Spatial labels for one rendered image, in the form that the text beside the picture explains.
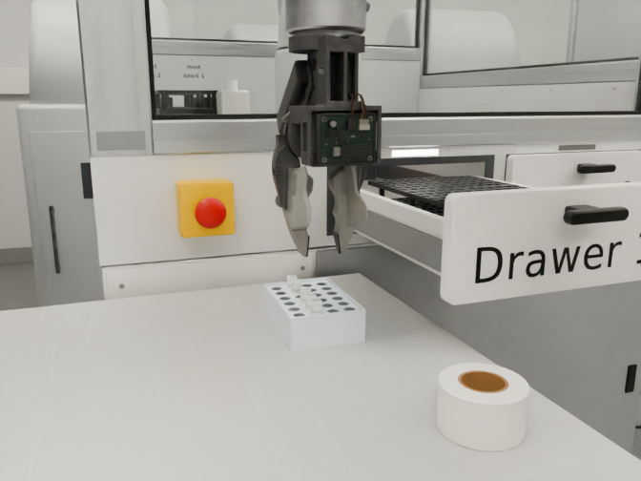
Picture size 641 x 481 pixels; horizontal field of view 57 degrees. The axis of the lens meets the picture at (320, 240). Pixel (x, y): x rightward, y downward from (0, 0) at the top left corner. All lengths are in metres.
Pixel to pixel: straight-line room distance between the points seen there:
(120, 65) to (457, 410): 0.58
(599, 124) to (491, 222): 0.57
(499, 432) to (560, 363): 0.75
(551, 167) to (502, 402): 0.65
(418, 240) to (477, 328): 0.43
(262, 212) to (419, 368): 0.36
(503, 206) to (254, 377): 0.29
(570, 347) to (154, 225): 0.80
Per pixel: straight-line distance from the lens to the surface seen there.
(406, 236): 0.69
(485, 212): 0.60
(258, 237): 0.86
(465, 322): 1.06
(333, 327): 0.63
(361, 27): 0.57
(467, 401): 0.47
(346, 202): 0.61
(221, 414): 0.52
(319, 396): 0.54
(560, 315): 1.18
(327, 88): 0.53
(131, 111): 0.81
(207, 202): 0.76
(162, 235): 0.83
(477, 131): 0.99
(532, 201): 0.63
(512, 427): 0.48
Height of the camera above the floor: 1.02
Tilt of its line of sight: 13 degrees down
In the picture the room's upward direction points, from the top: straight up
